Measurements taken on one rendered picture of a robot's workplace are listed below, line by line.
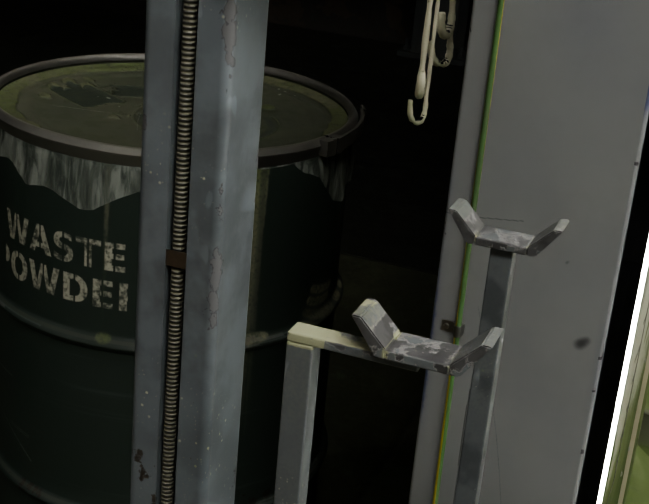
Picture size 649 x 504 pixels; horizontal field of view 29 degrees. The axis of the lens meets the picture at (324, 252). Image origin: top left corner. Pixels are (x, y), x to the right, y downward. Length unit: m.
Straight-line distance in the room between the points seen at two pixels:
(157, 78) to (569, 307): 0.62
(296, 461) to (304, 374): 0.06
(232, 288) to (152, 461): 0.14
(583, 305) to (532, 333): 0.06
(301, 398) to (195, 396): 0.14
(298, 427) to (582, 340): 0.60
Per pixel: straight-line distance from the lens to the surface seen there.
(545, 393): 1.32
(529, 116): 1.23
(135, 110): 1.96
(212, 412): 0.85
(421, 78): 1.25
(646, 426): 2.77
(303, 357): 0.71
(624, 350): 1.30
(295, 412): 0.73
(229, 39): 0.76
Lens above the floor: 1.40
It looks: 22 degrees down
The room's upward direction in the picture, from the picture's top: 5 degrees clockwise
